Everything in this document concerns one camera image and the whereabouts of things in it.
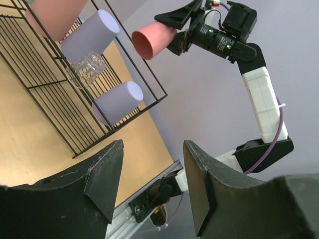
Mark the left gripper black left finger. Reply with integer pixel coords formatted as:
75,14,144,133
0,140,124,239

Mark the black wire dish rack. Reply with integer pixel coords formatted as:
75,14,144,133
0,0,167,156

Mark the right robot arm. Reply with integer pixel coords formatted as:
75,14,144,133
155,0,294,174

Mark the large lavender plastic cup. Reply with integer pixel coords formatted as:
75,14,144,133
61,9,120,63

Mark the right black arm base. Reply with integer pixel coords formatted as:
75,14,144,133
129,171,182,223

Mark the aluminium mounting rail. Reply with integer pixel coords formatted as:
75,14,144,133
105,161,188,239

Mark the red plastic cup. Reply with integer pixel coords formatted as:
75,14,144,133
131,21,177,60

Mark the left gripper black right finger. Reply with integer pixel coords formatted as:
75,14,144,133
183,140,319,239

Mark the salmon pink plastic cup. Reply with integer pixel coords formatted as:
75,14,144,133
25,0,88,41

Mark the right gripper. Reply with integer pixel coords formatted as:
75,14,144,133
154,0,257,62

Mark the small lavender plastic cup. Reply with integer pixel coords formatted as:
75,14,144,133
92,81,144,125

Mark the clear plastic cup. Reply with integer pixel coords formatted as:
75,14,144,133
65,52,106,89

